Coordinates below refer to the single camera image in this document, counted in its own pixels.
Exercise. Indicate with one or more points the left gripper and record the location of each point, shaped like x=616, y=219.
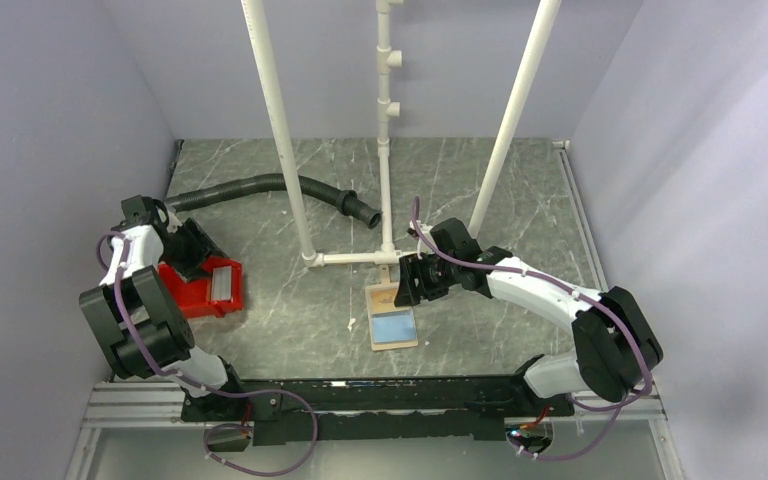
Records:
x=202, y=249

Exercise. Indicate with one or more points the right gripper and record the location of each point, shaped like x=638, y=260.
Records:
x=412, y=267

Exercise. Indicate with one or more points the white cards stack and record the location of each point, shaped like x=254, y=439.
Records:
x=222, y=284

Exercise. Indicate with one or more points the yellow credit card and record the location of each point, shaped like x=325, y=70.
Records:
x=381, y=299

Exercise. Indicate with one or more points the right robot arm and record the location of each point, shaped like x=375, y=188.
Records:
x=614, y=348

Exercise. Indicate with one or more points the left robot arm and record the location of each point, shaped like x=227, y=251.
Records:
x=137, y=323

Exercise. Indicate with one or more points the red plastic bin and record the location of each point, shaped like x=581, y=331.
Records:
x=193, y=297

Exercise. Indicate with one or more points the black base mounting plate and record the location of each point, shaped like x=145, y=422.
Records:
x=290, y=410

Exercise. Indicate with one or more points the aluminium extrusion rail frame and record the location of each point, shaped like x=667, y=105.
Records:
x=218, y=438

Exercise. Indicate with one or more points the white PVC pipe frame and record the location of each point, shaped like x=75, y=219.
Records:
x=387, y=59

